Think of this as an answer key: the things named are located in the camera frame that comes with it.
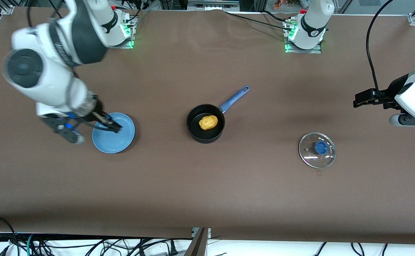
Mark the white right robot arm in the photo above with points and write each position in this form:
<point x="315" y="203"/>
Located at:
<point x="51" y="81"/>

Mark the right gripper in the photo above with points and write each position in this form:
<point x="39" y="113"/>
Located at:
<point x="99" y="113"/>

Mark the glass lid with blue knob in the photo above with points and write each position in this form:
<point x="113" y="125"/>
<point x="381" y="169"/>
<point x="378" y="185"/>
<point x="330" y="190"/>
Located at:
<point x="321" y="147"/>

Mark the orange toy figure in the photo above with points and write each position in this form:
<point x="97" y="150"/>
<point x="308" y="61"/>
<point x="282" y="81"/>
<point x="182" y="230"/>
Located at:
<point x="279" y="4"/>

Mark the metal camera post bracket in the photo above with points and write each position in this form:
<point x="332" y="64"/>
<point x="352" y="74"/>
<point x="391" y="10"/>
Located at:
<point x="198" y="245"/>

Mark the black power plug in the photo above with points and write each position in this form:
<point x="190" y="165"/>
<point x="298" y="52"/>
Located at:
<point x="173" y="248"/>

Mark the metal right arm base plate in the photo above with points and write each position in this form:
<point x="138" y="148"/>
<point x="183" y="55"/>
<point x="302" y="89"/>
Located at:
<point x="122" y="46"/>

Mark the yellow potato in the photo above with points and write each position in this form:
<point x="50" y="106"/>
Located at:
<point x="208" y="122"/>

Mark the black equipment box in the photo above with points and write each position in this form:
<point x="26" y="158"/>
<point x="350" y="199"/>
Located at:
<point x="212" y="4"/>

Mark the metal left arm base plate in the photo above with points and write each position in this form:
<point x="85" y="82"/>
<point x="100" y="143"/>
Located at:
<point x="315" y="51"/>

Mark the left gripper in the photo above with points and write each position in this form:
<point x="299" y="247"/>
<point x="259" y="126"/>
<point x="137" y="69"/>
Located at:
<point x="387" y="96"/>

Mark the brown table cover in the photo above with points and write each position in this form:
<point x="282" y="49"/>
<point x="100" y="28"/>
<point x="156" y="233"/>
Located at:
<point x="207" y="185"/>

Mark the blue round plate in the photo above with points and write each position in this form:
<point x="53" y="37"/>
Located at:
<point x="122" y="142"/>

